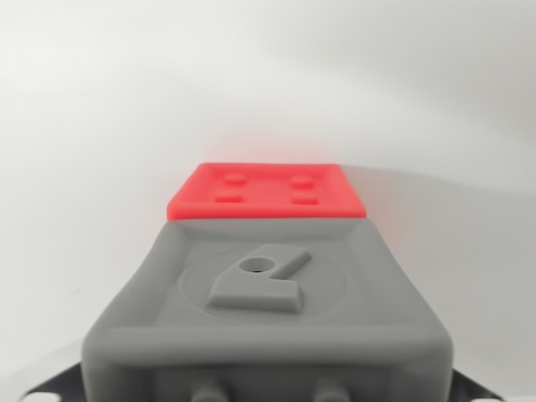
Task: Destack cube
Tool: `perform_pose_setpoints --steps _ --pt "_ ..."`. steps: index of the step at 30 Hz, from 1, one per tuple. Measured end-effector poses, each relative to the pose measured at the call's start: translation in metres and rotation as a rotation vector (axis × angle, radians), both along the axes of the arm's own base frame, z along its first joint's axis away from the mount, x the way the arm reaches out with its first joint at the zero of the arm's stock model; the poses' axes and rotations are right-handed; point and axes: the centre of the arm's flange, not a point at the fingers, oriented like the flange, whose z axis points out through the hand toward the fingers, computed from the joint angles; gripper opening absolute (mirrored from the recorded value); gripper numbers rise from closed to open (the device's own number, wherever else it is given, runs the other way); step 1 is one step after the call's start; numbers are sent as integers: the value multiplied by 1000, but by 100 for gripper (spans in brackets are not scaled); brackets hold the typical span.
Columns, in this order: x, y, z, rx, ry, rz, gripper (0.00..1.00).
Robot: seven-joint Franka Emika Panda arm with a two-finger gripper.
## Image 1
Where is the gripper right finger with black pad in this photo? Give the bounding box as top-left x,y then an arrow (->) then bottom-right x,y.
453,368 -> 503,402

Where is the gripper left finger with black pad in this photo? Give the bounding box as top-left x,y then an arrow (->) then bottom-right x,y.
24,361 -> 86,402

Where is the grey cube with raised studs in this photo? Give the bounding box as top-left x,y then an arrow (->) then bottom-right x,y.
81,217 -> 456,402

